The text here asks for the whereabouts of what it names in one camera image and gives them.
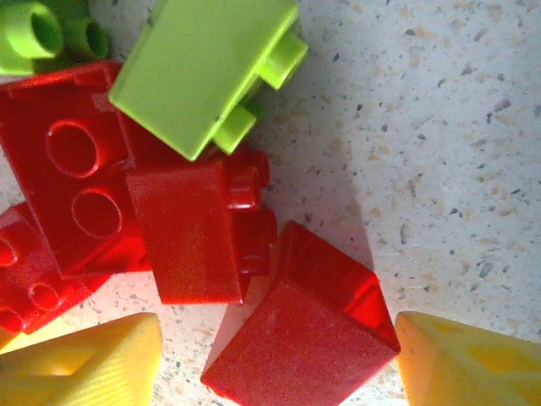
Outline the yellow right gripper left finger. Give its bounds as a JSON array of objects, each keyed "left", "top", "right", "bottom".
[{"left": 0, "top": 311, "right": 164, "bottom": 406}]

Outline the green lego brick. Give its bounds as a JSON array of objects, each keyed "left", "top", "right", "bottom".
[
  {"left": 0, "top": 0, "right": 112, "bottom": 77},
  {"left": 108, "top": 0, "right": 309, "bottom": 163}
]

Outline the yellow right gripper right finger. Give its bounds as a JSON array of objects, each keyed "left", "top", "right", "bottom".
[{"left": 395, "top": 311, "right": 541, "bottom": 406}]

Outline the red lego brick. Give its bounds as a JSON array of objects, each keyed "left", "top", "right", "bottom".
[
  {"left": 0, "top": 201, "right": 113, "bottom": 336},
  {"left": 125, "top": 143, "right": 280, "bottom": 305},
  {"left": 200, "top": 219, "right": 402, "bottom": 406},
  {"left": 0, "top": 60, "right": 191, "bottom": 280}
]

